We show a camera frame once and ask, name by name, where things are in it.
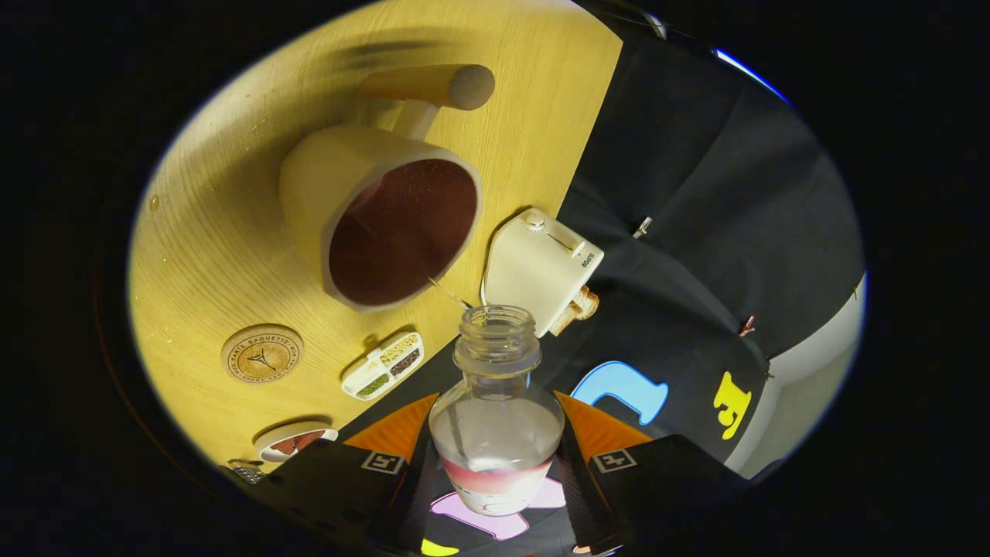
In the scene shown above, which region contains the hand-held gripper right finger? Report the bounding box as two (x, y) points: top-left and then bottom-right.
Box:
(553, 391), (751, 554)

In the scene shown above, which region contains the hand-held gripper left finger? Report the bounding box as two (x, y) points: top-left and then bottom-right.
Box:
(224, 393), (442, 554)

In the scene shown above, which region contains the round wooden coaster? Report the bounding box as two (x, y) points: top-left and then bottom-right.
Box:
(220, 324), (305, 384)

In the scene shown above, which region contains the clear juice bottle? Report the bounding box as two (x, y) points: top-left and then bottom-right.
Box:
(428, 305), (566, 517)

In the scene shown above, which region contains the cream cup with wooden handle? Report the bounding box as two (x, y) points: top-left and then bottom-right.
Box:
(278, 64), (496, 313)

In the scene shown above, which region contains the brown meat patty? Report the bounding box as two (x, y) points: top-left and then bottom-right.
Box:
(271, 432), (326, 456)

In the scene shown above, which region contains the white round plate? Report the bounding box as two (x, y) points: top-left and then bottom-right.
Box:
(255, 422), (339, 463)

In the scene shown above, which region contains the white divided grain tray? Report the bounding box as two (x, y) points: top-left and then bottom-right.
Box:
(341, 332), (425, 402)

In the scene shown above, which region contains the wooden table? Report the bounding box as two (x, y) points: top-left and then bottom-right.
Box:
(128, 0), (623, 473)

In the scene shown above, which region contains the white toaster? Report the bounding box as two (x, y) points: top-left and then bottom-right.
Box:
(483, 207), (605, 337)

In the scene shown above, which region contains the black backdrop cloth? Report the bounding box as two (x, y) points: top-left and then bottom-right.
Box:
(340, 31), (865, 557)

